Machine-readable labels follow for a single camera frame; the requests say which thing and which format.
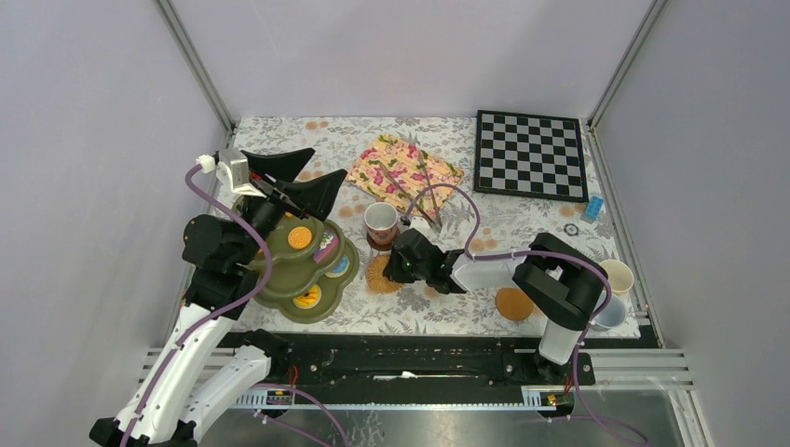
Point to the light brown wooden coaster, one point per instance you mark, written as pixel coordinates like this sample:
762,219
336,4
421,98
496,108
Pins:
513,304

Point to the aluminium corner post right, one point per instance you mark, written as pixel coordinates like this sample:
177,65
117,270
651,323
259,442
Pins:
643,31

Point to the floral serving tray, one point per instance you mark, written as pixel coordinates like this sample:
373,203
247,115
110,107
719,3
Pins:
389,168

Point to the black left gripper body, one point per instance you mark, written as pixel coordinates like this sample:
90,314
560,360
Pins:
265,210

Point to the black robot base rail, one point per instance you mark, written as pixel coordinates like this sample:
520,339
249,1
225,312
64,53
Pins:
401,369

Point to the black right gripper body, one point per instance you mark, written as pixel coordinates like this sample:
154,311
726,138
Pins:
401,272

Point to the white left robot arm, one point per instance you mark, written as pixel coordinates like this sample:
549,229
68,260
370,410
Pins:
232,263

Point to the dark brown wooden coaster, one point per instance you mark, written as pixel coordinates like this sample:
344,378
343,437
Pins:
381,243

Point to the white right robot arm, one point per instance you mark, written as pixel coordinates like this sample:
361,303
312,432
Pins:
568,287

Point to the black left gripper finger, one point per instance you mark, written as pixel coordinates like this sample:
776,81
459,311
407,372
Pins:
314,198
282,167

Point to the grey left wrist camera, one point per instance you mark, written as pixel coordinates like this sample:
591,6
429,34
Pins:
232,170

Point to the green tiered dessert stand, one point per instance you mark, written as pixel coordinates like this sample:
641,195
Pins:
295,272

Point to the aluminium corner post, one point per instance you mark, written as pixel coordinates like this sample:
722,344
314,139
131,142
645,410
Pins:
171,18
643,31

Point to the black grey chessboard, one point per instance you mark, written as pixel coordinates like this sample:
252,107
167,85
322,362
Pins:
536,156

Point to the floral tablecloth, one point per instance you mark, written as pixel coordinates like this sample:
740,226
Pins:
482,222

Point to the aluminium corner post left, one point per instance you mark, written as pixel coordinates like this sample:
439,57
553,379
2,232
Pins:
171,18

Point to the light blue mug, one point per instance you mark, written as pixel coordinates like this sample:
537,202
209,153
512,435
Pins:
608,316

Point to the yellow mug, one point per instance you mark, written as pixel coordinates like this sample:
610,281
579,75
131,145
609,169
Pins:
620,276

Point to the blue donut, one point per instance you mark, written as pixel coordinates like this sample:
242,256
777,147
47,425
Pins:
340,268

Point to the woven rattan coaster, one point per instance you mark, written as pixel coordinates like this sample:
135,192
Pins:
375,278

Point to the round waffle biscuit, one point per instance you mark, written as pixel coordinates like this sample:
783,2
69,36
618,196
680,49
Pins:
300,237

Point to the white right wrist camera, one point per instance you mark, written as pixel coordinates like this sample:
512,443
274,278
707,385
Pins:
420,224

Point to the blue toy brick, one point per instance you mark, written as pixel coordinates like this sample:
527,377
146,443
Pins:
593,210

